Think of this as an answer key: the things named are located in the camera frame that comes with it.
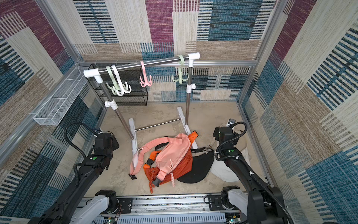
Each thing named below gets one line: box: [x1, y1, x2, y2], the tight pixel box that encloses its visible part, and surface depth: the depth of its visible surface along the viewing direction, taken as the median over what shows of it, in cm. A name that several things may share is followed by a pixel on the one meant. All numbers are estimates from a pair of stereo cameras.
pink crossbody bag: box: [128, 133, 192, 188], surface depth 85 cm
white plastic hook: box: [110, 64, 132, 97], surface depth 61 cm
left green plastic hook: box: [105, 65, 118, 95], surface depth 62 cm
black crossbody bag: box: [176, 147, 215, 184], surface depth 85 cm
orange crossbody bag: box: [143, 130, 200, 194], surface depth 84 cm
